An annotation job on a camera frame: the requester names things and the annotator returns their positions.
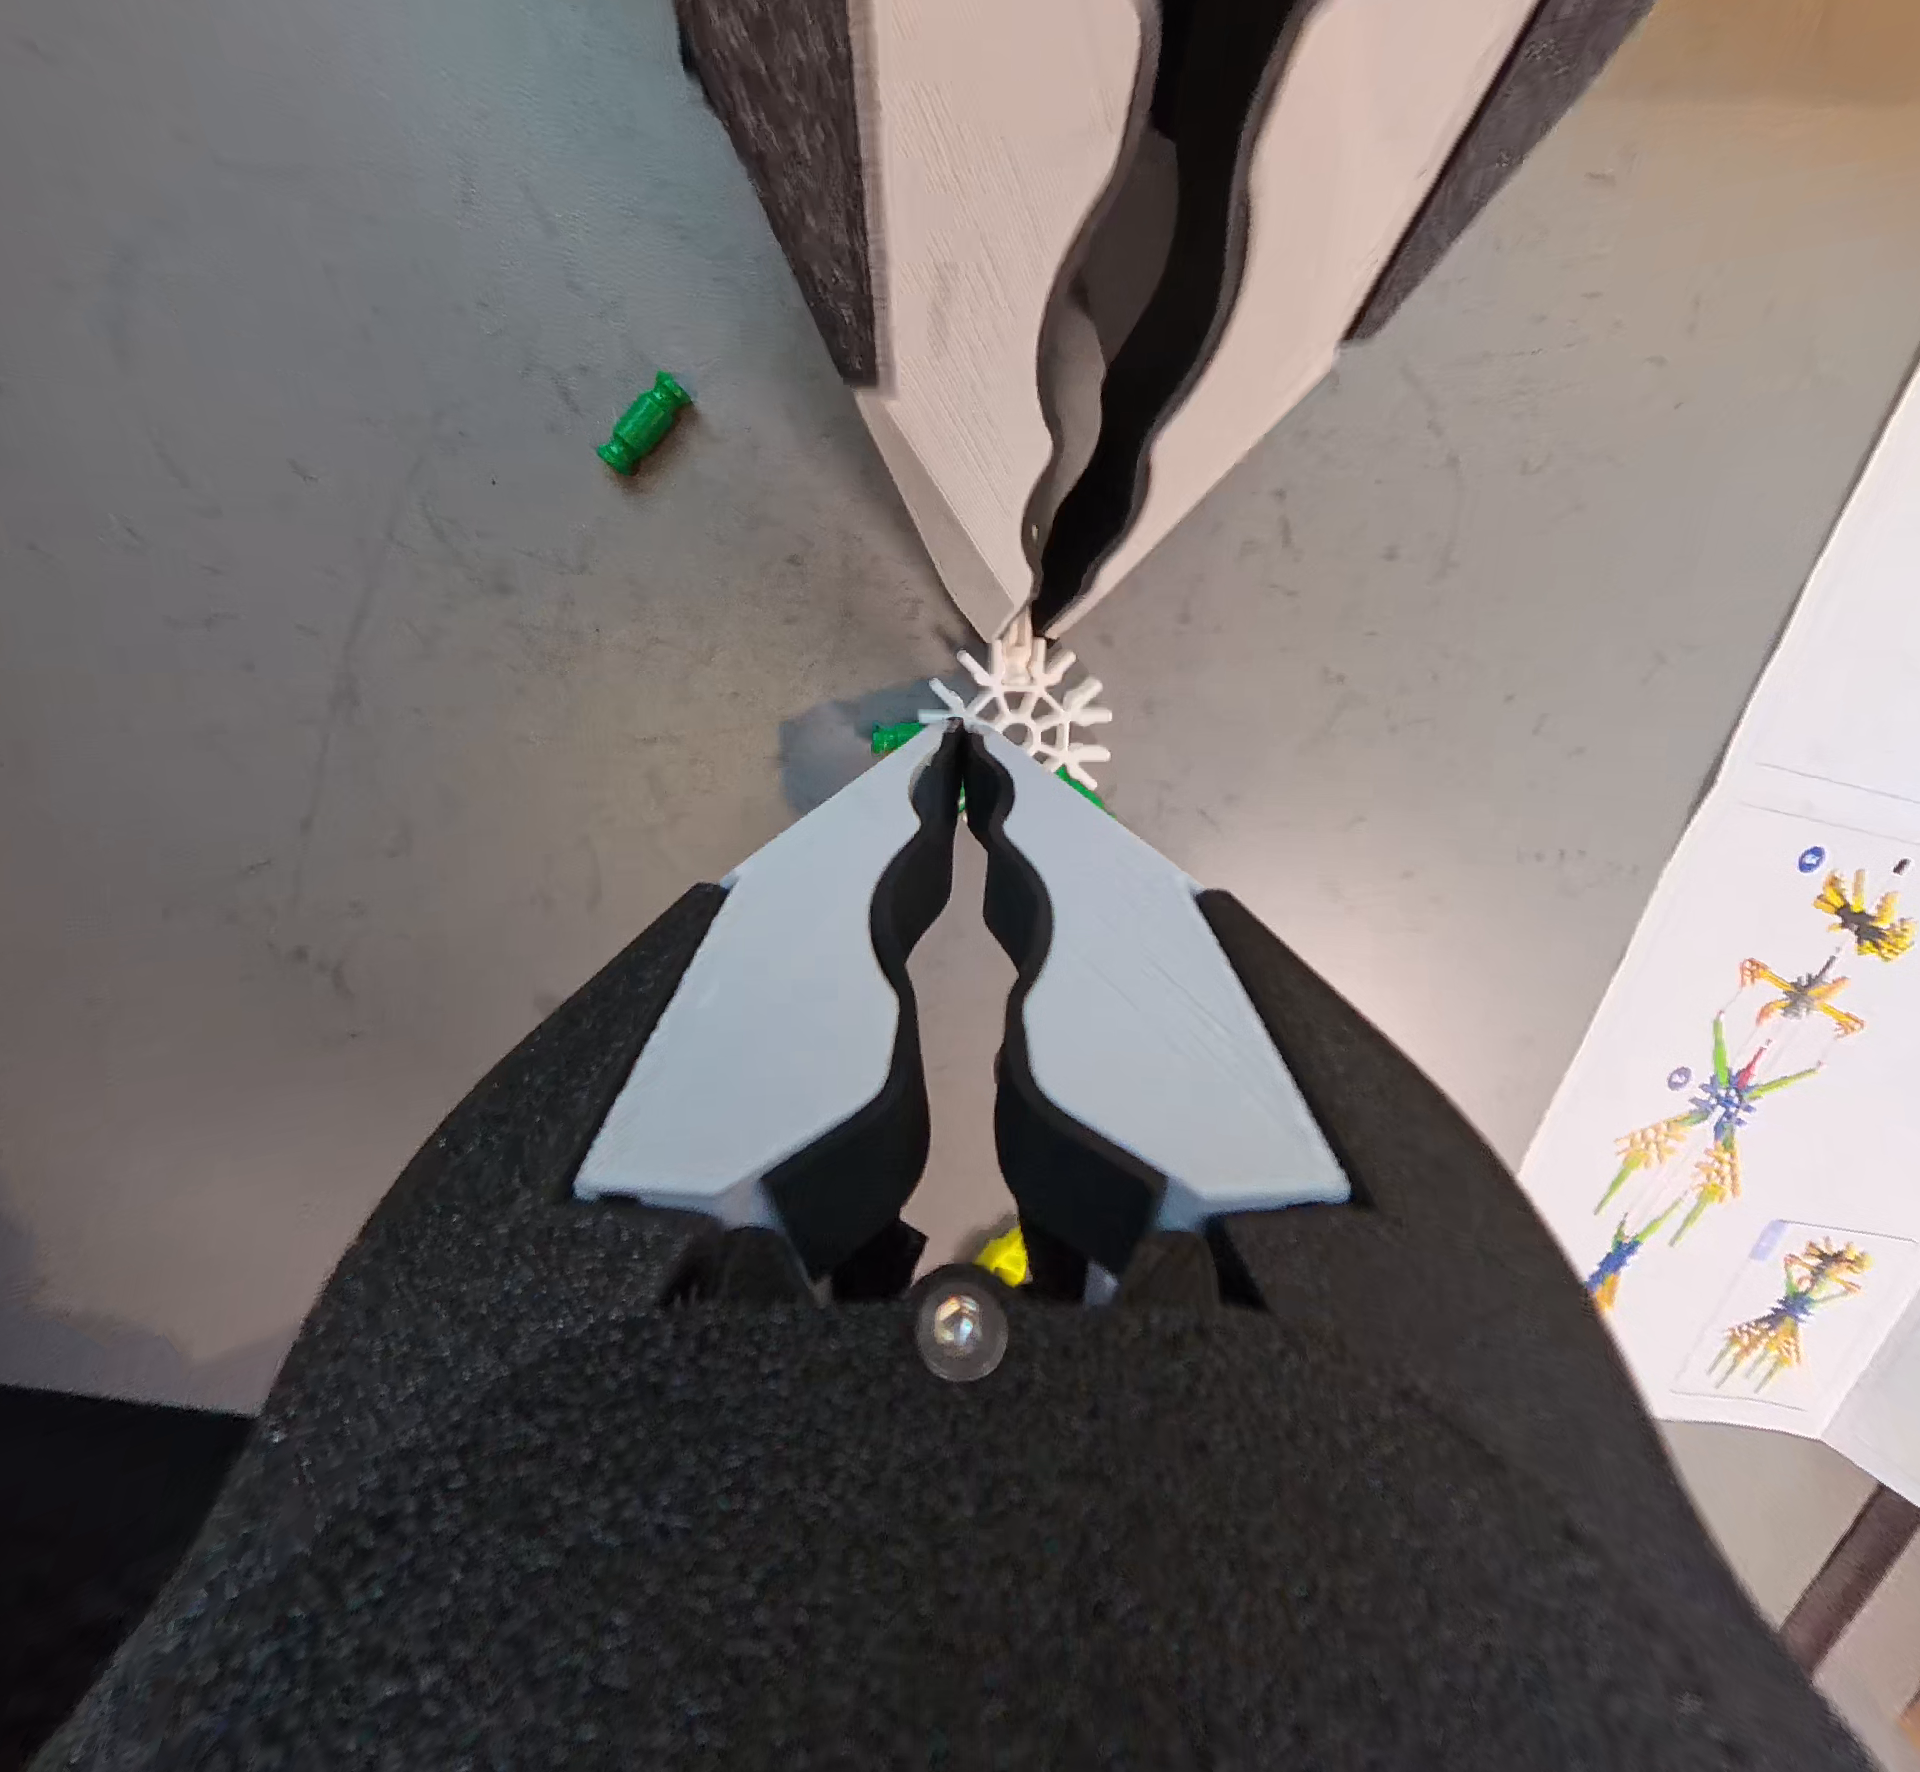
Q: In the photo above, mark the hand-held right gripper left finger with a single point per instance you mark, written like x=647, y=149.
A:
x=736, y=1036

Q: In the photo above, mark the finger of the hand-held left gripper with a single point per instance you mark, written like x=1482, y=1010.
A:
x=1351, y=153
x=975, y=227

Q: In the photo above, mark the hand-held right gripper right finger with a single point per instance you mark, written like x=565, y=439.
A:
x=1168, y=1036

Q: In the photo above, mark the yellow-green clip connector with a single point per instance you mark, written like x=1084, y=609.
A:
x=1003, y=1255

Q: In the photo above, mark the white snowflake connector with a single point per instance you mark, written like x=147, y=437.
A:
x=996, y=680

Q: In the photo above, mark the white rod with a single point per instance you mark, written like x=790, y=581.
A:
x=1020, y=629

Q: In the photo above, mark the grey desk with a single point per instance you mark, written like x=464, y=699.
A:
x=301, y=600

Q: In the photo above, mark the folded paper instruction sheet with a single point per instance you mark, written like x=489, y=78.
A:
x=1803, y=751

